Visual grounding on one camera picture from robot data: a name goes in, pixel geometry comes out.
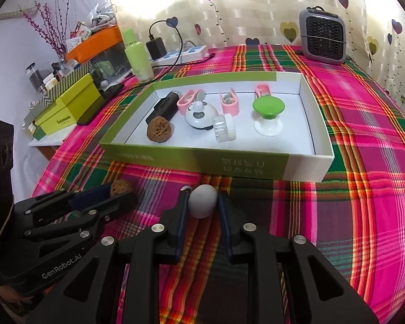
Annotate light green bottle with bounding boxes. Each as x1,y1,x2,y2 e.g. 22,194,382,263
123,29,154,82

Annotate pink and green plastic clip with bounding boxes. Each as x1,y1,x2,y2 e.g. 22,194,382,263
176,89,206,117
255,83,274,100
219,88,240,116

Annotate black phone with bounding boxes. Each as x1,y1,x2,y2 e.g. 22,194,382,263
77,83,125,125

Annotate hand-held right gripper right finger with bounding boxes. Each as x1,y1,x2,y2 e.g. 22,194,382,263
217,191,380,324

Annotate heart print curtain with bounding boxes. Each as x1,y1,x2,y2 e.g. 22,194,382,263
103,0,405,125

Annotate white and grey mouse toy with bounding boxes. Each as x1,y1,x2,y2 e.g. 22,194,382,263
184,100,219,130

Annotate glass tank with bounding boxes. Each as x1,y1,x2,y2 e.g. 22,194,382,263
91,42,133,82

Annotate brown walnut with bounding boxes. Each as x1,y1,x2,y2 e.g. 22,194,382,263
110,180,129,196
146,115,174,141

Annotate green and white knob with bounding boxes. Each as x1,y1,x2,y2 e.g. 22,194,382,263
252,95,285,137

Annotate white egg-shaped ball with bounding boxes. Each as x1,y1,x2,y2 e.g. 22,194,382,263
188,184,219,219

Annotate green and white cardboard box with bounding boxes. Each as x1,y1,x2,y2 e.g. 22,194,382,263
99,72,335,183

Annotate black rectangular device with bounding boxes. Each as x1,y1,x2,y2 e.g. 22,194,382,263
145,90,184,125

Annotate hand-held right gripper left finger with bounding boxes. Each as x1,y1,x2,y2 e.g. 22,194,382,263
25,189,191,324

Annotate grey space heater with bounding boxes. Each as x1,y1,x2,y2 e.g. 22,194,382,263
299,6,347,65

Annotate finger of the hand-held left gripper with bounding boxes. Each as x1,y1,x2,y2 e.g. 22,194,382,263
13,184,114,217
23,191,138,242

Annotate dark glass jar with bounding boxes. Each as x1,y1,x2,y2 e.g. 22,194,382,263
25,62,46,93

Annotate zigzag patterned box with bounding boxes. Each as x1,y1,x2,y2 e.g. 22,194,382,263
23,62,95,122

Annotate clear jar with white lid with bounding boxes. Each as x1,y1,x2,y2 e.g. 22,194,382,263
212,114,237,142

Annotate orange box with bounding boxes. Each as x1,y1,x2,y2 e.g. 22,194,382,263
65,25,124,63

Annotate printed cards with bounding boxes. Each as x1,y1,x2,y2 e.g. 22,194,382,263
66,22,92,53

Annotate black charger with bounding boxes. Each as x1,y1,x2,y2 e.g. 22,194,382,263
146,38,167,59

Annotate yellow-green shoe box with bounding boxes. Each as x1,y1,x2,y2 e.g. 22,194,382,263
35,72,105,137

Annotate white packets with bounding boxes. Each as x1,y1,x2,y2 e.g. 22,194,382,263
88,3,117,29

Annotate white side table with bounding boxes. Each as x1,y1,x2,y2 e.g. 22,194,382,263
29,121,78,147

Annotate white and blue power strip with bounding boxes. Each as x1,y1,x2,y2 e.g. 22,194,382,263
148,45,209,66

